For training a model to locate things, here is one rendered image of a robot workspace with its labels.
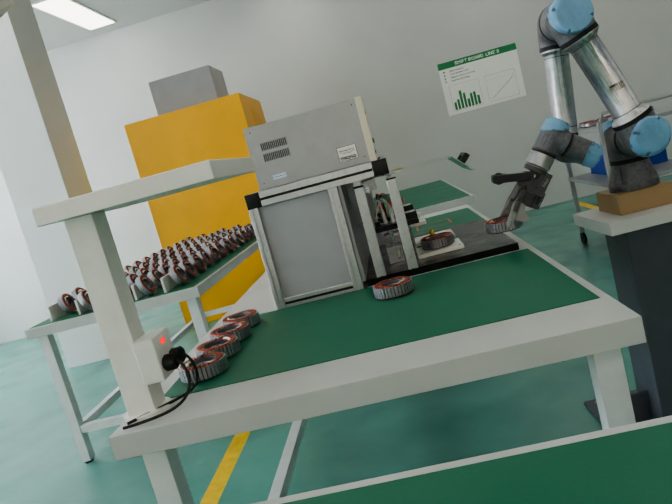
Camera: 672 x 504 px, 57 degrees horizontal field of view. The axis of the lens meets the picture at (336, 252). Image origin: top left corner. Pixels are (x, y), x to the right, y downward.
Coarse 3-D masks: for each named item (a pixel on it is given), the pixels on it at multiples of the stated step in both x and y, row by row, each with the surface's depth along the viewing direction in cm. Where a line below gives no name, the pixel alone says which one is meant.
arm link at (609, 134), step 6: (612, 120) 193; (606, 126) 195; (606, 132) 196; (612, 132) 193; (606, 138) 197; (612, 138) 192; (606, 144) 198; (612, 144) 193; (612, 150) 196; (618, 150) 192; (612, 156) 196; (618, 156) 194; (624, 156) 193; (630, 156) 192; (636, 156) 192
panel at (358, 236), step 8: (352, 184) 244; (344, 192) 192; (352, 192) 231; (344, 200) 185; (352, 200) 220; (344, 208) 185; (352, 208) 210; (352, 216) 200; (360, 216) 243; (352, 224) 192; (352, 232) 186; (360, 232) 219; (352, 240) 186; (360, 240) 209; (360, 248) 200; (368, 248) 242; (360, 256) 191; (368, 256) 230; (360, 264) 187; (360, 272) 188
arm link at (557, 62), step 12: (540, 36) 190; (540, 48) 193; (552, 48) 189; (552, 60) 191; (564, 60) 190; (552, 72) 192; (564, 72) 191; (552, 84) 193; (564, 84) 191; (552, 96) 194; (564, 96) 192; (552, 108) 195; (564, 108) 192; (564, 120) 193; (576, 120) 195; (576, 132) 194
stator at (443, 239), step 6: (438, 234) 208; (444, 234) 206; (450, 234) 202; (420, 240) 207; (426, 240) 202; (432, 240) 201; (438, 240) 201; (444, 240) 200; (450, 240) 201; (426, 246) 202; (432, 246) 201; (438, 246) 200; (444, 246) 201
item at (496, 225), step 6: (504, 216) 194; (486, 222) 191; (492, 222) 188; (498, 222) 186; (504, 222) 186; (516, 222) 186; (486, 228) 190; (492, 228) 187; (498, 228) 186; (504, 228) 185; (510, 228) 185; (516, 228) 187
